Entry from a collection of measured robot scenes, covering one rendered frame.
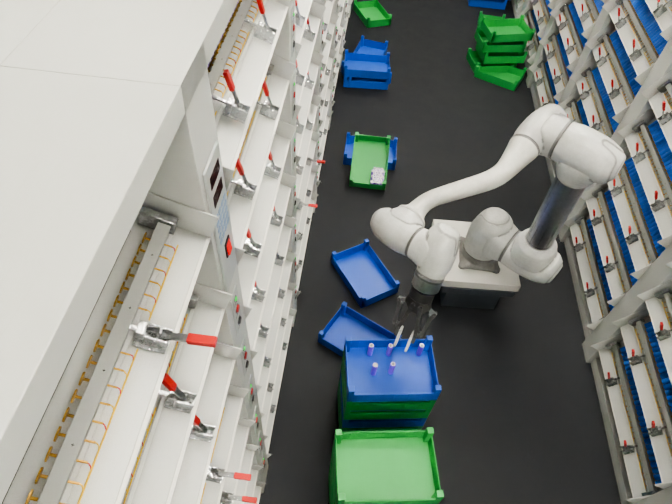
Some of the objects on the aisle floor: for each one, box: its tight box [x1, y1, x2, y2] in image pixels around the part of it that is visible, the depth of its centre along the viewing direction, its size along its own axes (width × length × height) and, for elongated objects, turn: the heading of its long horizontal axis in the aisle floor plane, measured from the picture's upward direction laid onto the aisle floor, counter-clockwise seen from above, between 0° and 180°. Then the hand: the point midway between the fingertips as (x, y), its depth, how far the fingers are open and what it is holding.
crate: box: [331, 239, 400, 308], centre depth 249 cm, size 30×20×8 cm
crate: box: [343, 132, 398, 170], centre depth 304 cm, size 30×20×8 cm
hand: (403, 339), depth 169 cm, fingers open, 3 cm apart
